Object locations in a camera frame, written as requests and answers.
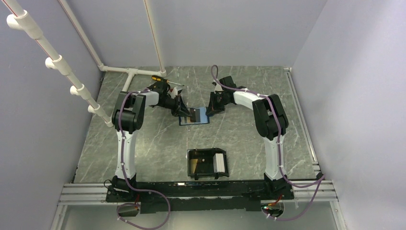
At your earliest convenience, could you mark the black plastic card tray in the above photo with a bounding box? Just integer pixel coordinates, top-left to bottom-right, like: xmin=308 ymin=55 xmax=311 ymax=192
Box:
xmin=186 ymin=148 xmax=229 ymax=180

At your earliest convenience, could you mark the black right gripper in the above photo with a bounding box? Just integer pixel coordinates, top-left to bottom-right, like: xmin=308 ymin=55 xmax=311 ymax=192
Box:
xmin=205 ymin=92 xmax=230 ymax=115

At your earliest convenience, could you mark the aluminium rail frame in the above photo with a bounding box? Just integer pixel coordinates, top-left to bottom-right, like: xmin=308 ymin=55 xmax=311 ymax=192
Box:
xmin=58 ymin=66 xmax=337 ymax=221

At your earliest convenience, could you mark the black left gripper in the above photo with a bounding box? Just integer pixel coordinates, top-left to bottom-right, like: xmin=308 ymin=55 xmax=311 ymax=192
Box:
xmin=159 ymin=95 xmax=192 ymax=118

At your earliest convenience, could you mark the yellow black screwdriver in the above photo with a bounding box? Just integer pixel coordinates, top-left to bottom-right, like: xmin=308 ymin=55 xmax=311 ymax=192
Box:
xmin=151 ymin=75 xmax=184 ymax=86

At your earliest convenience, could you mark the white card stack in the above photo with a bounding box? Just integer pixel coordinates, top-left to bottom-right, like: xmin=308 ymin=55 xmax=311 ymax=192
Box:
xmin=213 ymin=153 xmax=226 ymax=173

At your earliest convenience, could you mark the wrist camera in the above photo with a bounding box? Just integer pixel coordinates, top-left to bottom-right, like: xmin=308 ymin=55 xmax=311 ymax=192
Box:
xmin=212 ymin=82 xmax=223 ymax=92
xmin=169 ymin=87 xmax=182 ymax=99

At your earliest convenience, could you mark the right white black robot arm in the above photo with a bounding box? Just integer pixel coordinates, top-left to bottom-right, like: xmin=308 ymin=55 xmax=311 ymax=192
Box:
xmin=206 ymin=76 xmax=289 ymax=199

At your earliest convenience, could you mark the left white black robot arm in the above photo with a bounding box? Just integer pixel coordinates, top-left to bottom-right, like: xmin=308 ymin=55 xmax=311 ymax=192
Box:
xmin=109 ymin=81 xmax=192 ymax=201

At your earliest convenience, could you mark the white pvc pipe frame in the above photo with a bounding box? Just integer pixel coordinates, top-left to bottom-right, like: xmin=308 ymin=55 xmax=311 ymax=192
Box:
xmin=2 ymin=0 xmax=167 ymax=127

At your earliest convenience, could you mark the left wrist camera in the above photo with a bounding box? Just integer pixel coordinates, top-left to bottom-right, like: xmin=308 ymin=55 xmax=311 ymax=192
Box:
xmin=169 ymin=87 xmax=182 ymax=99

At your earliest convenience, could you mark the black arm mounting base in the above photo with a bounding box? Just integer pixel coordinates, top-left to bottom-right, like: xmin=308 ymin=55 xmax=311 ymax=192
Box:
xmin=106 ymin=179 xmax=294 ymax=214

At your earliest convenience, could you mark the blue leather card holder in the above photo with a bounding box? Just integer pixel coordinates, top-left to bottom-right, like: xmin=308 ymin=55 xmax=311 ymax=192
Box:
xmin=179 ymin=107 xmax=210 ymax=126

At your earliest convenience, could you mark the dark grey credit card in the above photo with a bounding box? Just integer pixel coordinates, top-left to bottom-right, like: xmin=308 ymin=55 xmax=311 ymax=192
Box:
xmin=190 ymin=108 xmax=202 ymax=123

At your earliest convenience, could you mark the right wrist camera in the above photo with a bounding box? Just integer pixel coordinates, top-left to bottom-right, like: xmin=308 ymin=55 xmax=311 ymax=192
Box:
xmin=212 ymin=82 xmax=223 ymax=92

